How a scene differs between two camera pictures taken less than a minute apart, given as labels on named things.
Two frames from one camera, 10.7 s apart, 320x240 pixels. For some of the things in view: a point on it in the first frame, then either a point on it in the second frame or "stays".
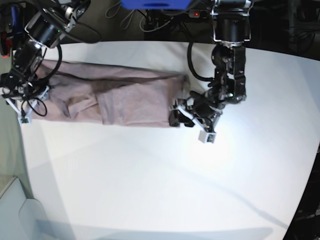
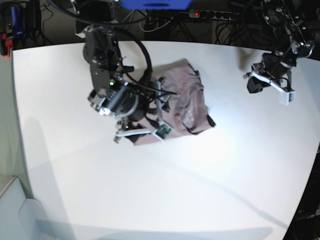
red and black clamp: x=6 y=45 stays
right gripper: x=206 y=107 -> x=274 y=69
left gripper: x=23 y=98 -> x=147 y=115
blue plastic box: x=156 y=4 stays
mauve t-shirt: x=111 y=95 -> x=183 y=104
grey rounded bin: x=21 y=218 stays
